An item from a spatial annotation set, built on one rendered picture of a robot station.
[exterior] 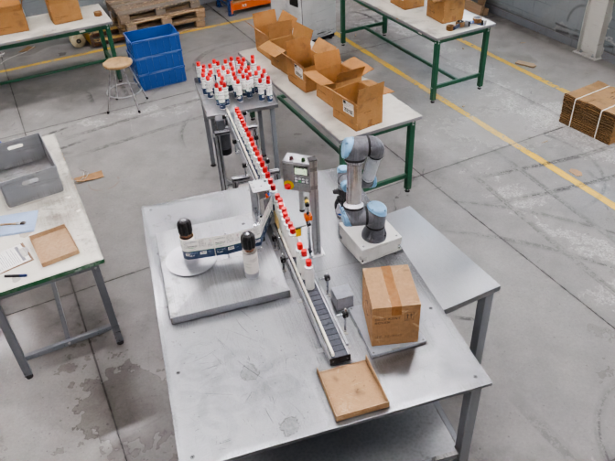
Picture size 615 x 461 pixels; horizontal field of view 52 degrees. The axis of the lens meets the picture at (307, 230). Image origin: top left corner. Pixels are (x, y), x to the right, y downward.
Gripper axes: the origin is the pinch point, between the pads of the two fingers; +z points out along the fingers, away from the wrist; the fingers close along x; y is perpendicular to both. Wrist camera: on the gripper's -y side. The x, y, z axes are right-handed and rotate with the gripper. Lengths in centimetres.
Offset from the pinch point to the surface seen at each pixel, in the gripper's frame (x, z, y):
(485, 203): 174, 88, -52
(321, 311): -54, 0, 74
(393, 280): -23, -24, 94
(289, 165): -42, -58, 17
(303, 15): 202, 40, -463
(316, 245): -32.1, -2.3, 25.0
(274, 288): -69, 0, 44
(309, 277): -52, -10, 56
